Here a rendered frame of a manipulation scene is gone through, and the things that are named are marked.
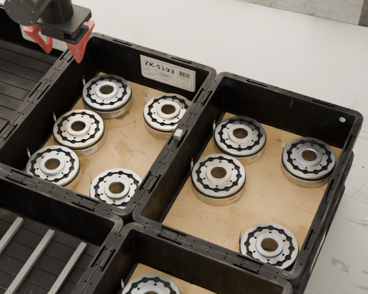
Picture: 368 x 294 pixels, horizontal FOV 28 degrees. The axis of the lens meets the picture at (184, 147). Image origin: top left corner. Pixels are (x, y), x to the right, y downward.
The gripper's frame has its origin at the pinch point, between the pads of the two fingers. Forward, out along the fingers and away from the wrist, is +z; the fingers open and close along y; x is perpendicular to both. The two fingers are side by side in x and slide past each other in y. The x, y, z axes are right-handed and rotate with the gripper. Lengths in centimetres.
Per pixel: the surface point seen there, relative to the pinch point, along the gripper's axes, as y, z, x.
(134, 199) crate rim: 21.1, 13.0, -15.8
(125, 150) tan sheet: 10.0, 23.4, 0.4
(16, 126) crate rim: -7.8, 14.5, -8.7
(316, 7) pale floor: 10, 109, 160
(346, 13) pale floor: 22, 109, 161
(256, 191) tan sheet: 37.7, 23.1, 1.5
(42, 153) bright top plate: -3.1, 20.4, -8.7
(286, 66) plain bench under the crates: 28, 37, 50
